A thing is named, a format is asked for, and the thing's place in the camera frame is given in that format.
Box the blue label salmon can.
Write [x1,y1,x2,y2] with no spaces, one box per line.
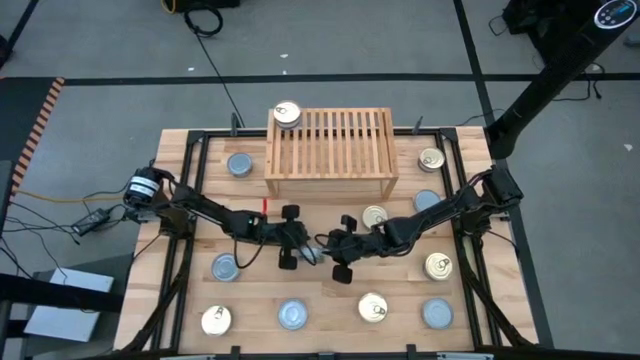
[417,146,447,174]
[361,204,390,231]
[273,100,303,132]
[200,304,234,337]
[357,292,389,324]
[423,251,455,282]

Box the yellow floor cable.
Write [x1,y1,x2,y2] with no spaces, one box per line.
[12,188,129,205]

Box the coiled black floor cable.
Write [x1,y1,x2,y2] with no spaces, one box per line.
[182,2,246,129]

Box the black metal beam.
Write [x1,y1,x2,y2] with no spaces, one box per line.
[0,272,126,314]

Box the black equipment with cables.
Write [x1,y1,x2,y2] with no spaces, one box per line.
[501,0,596,61]

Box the white flat board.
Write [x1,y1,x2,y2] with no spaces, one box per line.
[22,267,116,344]

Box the black orange striped mat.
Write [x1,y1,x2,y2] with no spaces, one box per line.
[0,76,67,201]

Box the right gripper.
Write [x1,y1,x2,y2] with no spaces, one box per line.
[327,214,387,285]

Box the black tower fan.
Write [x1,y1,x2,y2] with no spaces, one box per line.
[485,0,640,160]

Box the black power adapter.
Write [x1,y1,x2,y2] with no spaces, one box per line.
[71,207,112,236]

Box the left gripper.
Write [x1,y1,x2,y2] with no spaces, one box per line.
[264,203,313,271]

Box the black metal table frame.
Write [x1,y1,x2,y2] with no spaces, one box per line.
[119,127,539,354]

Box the wooden slatted shelf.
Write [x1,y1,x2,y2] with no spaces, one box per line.
[263,107,400,200]

